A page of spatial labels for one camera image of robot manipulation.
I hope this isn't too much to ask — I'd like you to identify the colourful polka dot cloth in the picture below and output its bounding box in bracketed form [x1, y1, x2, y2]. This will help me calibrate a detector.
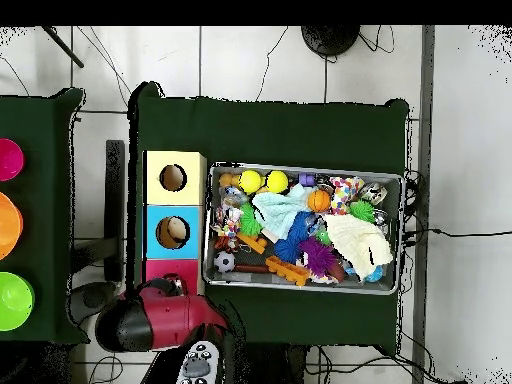
[210, 201, 245, 241]
[329, 175, 366, 216]

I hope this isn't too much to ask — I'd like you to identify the wooden box with three holes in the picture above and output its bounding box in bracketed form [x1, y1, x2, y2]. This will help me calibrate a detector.
[142, 150, 207, 297]

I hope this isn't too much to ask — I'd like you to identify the shallow mesh bin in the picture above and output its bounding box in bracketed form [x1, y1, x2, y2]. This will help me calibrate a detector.
[203, 161, 406, 296]

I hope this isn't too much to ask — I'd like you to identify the small soccer ball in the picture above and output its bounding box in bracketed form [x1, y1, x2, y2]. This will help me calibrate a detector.
[213, 250, 236, 274]

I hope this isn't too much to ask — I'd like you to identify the dark grey rounded base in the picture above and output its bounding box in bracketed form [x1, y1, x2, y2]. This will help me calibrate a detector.
[65, 280, 118, 326]

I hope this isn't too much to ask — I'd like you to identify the black upright panel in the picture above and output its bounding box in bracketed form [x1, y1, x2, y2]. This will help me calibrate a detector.
[103, 139, 126, 283]

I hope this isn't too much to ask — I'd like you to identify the orange toy brick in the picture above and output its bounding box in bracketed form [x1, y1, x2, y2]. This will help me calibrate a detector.
[265, 255, 312, 287]

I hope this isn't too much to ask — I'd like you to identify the mint green cloth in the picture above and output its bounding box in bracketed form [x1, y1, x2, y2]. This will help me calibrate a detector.
[252, 183, 309, 241]

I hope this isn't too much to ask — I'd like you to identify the yellow tennis ball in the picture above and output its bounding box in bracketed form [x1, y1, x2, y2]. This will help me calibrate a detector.
[238, 169, 263, 195]

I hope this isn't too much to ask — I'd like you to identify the smooth yellow ball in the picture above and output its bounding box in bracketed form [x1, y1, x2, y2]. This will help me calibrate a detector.
[265, 170, 290, 194]

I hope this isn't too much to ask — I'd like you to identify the purple spiky toy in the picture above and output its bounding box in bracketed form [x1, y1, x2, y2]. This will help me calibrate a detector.
[297, 236, 339, 277]

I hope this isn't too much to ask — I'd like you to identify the dark green cloth side table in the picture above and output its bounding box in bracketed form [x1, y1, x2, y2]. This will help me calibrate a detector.
[0, 87, 90, 345]

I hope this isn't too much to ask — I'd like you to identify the green plastic bowl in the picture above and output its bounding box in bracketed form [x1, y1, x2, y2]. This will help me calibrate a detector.
[0, 271, 36, 332]

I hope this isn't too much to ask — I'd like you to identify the orange plastic bowl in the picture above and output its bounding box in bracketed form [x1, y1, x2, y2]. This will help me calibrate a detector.
[0, 191, 24, 261]

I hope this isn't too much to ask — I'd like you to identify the dark green tablecloth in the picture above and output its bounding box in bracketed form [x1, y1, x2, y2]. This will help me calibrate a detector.
[126, 80, 412, 355]

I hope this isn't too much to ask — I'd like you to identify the cream knitted cloth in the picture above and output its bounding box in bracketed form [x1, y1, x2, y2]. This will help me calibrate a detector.
[323, 213, 394, 281]

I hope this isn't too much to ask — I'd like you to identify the pink plastic bowl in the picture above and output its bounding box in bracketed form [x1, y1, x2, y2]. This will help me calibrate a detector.
[0, 138, 26, 182]

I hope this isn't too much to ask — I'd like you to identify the black pole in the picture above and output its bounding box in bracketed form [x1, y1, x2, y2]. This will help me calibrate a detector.
[41, 25, 85, 69]

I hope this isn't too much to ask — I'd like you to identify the black round stand base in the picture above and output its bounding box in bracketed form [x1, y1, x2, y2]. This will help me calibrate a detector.
[300, 25, 361, 57]

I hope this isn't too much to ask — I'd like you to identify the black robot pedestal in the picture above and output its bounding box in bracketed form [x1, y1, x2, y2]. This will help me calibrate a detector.
[231, 342, 309, 384]

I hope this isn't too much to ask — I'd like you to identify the black cable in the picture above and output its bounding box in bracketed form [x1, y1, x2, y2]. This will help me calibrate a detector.
[403, 227, 512, 239]

